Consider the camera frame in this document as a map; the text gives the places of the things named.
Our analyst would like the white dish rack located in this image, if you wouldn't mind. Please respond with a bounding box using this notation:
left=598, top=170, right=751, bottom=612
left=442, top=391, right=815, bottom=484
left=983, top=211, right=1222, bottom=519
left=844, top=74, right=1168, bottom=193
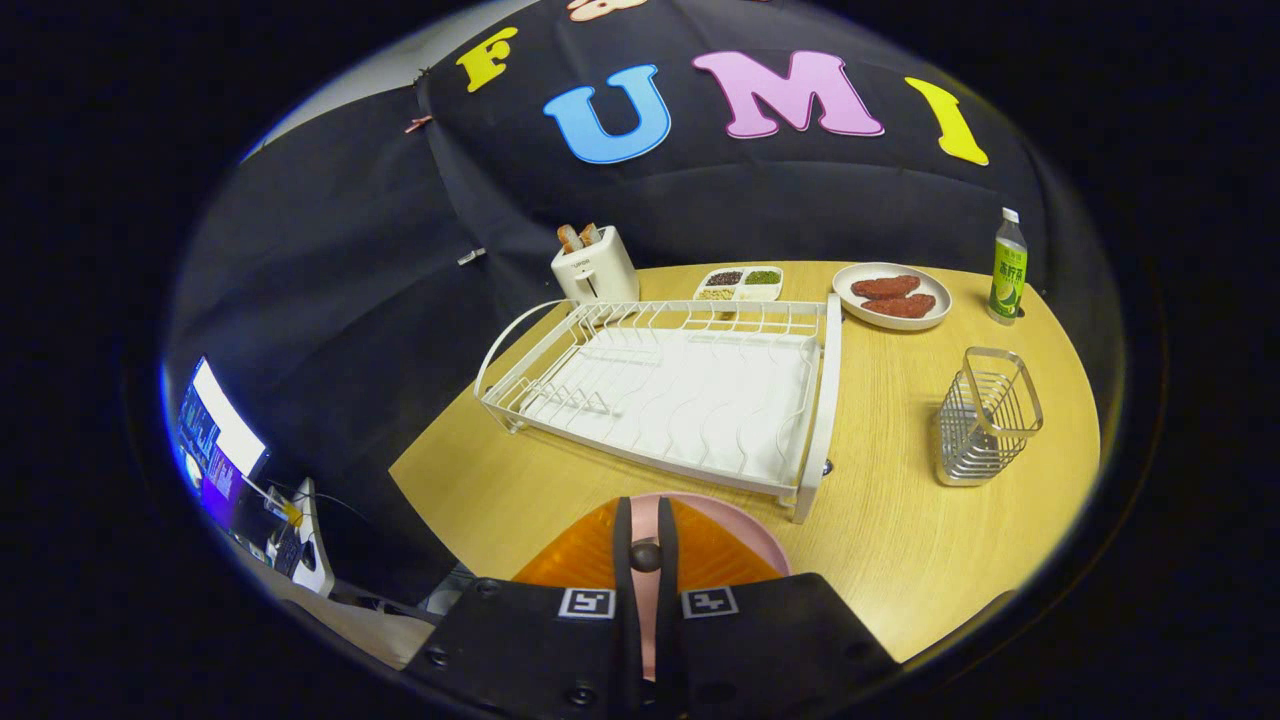
left=473, top=292, right=844, bottom=525

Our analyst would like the pink plate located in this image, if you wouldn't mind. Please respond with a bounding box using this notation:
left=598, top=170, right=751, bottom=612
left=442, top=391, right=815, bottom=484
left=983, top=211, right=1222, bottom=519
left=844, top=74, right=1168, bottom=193
left=628, top=491, right=793, bottom=681

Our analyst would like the computer monitor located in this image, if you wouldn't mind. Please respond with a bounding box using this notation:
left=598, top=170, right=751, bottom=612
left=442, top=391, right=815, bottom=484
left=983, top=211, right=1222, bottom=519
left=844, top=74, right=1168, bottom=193
left=170, top=355, right=269, bottom=531

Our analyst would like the metal wire basket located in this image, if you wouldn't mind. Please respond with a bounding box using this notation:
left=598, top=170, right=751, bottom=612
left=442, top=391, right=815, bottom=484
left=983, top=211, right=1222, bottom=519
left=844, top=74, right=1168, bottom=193
left=936, top=346, right=1045, bottom=488

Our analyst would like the white oval dish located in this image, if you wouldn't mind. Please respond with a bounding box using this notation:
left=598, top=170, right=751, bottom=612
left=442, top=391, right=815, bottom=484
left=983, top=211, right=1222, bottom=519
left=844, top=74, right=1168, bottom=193
left=832, top=262, right=953, bottom=332

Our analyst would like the white toaster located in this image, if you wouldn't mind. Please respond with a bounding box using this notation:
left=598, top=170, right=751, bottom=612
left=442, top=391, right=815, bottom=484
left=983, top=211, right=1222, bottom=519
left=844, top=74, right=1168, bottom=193
left=550, top=225, right=641, bottom=306

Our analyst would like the green label drink bottle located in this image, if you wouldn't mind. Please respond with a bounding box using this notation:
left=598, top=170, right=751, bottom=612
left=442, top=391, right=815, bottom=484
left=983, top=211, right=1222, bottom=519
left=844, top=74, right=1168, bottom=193
left=986, top=207, right=1030, bottom=327

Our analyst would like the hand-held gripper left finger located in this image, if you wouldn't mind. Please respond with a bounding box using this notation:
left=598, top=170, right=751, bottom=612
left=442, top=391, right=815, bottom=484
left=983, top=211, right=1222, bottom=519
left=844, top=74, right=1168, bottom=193
left=400, top=497, right=641, bottom=713

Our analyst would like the black backdrop cloth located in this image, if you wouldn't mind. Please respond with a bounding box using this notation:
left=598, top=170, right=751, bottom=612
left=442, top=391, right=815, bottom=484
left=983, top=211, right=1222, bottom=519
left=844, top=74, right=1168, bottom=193
left=165, top=0, right=1121, bottom=601

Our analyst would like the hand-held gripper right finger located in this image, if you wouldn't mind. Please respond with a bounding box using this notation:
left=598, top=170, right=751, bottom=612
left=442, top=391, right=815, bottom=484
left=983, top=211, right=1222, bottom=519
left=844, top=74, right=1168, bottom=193
left=655, top=497, right=901, bottom=716

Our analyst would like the white divided seed tray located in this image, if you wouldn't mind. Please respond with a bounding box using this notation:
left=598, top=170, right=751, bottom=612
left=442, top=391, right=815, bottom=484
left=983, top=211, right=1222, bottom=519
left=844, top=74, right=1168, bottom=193
left=694, top=265, right=785, bottom=303

